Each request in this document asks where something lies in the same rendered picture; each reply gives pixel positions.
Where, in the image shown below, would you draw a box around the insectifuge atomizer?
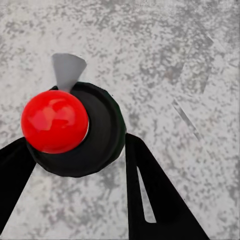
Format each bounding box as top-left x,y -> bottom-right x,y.
21,52 -> 127,178

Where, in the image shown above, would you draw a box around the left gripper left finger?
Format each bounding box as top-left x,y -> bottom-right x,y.
0,137 -> 37,235

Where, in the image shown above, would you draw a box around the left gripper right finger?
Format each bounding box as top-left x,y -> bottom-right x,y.
125,133 -> 210,240

